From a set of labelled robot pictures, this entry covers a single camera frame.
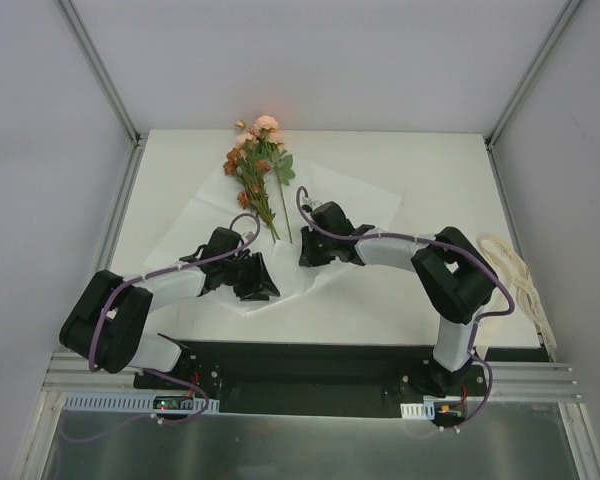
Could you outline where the translucent white wrapping paper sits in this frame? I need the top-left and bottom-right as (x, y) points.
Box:
(144, 160), (401, 316)

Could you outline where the orange brown flower bunch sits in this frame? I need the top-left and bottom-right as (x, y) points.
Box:
(223, 146), (280, 242)

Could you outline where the pink rose stem with leaves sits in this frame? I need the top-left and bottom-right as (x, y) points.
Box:
(255, 141), (296, 243)

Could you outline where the cream printed ribbon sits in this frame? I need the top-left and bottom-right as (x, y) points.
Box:
(476, 234), (557, 361)

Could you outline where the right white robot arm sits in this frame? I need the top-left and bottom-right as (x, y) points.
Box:
(299, 201), (496, 398)

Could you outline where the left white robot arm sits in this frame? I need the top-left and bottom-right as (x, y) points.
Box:
(59, 227), (280, 389)

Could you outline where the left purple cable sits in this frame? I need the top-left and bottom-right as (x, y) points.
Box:
(59, 212), (261, 444)

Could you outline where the purple cable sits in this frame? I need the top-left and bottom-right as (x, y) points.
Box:
(59, 212), (261, 444)
(295, 186), (515, 436)

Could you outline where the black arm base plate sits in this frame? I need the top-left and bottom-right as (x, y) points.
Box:
(74, 338), (554, 416)

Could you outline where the right white cable duct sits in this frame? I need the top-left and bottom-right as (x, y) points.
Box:
(400, 402), (435, 421)

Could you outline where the white cable duct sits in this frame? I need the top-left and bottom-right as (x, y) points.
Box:
(64, 393), (220, 415)
(400, 402), (435, 421)

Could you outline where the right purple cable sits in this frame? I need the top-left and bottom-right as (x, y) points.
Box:
(295, 186), (515, 436)

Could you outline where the left white cable duct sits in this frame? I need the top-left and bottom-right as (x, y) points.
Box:
(64, 393), (220, 415)

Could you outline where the aluminium front rail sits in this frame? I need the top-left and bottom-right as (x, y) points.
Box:
(42, 349), (583, 403)

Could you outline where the left aluminium frame post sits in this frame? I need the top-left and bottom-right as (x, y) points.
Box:
(57, 0), (149, 146)

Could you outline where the aluminium frame post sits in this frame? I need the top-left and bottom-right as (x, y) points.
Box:
(57, 0), (149, 146)
(484, 0), (586, 146)

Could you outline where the right aluminium frame post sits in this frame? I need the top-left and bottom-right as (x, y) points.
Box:
(484, 0), (586, 146)

